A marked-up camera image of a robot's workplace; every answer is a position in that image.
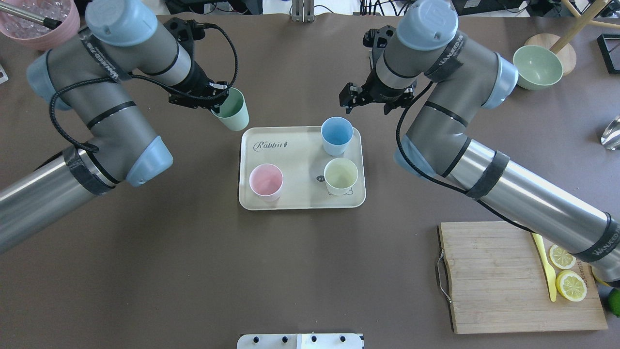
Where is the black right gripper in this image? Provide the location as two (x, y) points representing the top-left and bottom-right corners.
(339, 26), (417, 115)

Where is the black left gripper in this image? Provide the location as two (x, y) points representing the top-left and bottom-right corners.
(165, 17), (230, 111)

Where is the mint green cup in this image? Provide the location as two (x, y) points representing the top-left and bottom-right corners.
(211, 87), (249, 132)

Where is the light blue cup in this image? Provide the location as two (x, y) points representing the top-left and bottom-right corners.
(321, 116), (354, 156)

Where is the pale yellow cup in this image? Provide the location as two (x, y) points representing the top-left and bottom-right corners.
(324, 158), (359, 196)

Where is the pink cup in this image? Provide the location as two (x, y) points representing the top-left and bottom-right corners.
(249, 163), (284, 202)

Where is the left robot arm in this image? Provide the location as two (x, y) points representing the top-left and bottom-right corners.
(1, 0), (232, 252)

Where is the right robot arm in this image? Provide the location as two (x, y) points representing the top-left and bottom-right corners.
(339, 0), (620, 288)

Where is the cream rabbit tray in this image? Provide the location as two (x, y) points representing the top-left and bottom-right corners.
(238, 126), (366, 210)

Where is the mint green bowl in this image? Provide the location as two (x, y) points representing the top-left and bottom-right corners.
(513, 46), (564, 91)

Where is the metal pestle black tip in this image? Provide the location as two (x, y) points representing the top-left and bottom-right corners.
(0, 1), (63, 30)

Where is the wooden cup stand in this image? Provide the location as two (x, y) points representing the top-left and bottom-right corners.
(525, 0), (619, 77)

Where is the pink mixing bowl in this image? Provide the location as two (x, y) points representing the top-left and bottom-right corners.
(0, 0), (80, 51)

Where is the wooden cutting board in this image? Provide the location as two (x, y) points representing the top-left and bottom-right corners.
(438, 222), (607, 335)

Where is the yellow plastic knife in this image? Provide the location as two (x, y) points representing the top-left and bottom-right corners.
(531, 233), (558, 302)

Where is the lemon slice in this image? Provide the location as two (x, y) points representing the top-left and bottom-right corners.
(555, 270), (587, 302)
(548, 244), (576, 270)

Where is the green lime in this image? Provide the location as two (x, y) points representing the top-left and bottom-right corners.
(607, 288), (620, 318)

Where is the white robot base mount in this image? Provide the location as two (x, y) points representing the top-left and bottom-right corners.
(236, 333), (365, 349)

